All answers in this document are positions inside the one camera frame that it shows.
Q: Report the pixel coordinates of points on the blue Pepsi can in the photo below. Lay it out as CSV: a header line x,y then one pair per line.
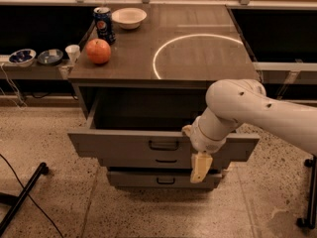
x,y
103,23

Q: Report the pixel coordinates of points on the grey bottom drawer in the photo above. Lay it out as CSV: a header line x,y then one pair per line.
x,y
164,180

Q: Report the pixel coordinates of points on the grey top drawer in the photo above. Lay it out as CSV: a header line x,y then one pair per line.
x,y
134,125

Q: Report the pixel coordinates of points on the orange apple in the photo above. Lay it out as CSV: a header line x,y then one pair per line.
x,y
98,51

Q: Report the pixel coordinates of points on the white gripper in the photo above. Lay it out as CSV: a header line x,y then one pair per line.
x,y
204,140

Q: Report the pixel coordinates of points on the small white paper cup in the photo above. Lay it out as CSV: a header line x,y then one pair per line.
x,y
73,52

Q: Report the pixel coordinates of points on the black stand leg left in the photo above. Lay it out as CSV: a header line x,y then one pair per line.
x,y
14,202

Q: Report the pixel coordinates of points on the grey drawer cabinet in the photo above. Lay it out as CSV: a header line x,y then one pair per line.
x,y
178,49

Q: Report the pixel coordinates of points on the white bowl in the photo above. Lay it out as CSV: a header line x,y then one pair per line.
x,y
129,18

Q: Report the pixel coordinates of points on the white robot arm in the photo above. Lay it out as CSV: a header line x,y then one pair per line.
x,y
233,102

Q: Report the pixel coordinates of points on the black stand leg right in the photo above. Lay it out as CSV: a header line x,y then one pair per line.
x,y
310,220

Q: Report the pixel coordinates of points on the grey side shelf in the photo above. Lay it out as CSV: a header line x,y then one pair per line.
x,y
36,71

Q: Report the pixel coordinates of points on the black stand leg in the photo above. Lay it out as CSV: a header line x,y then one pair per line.
x,y
14,202
310,220

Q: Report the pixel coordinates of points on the dark blue bowl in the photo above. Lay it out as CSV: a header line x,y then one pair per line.
x,y
50,57

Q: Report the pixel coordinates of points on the blue patterned bowl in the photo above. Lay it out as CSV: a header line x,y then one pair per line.
x,y
22,58

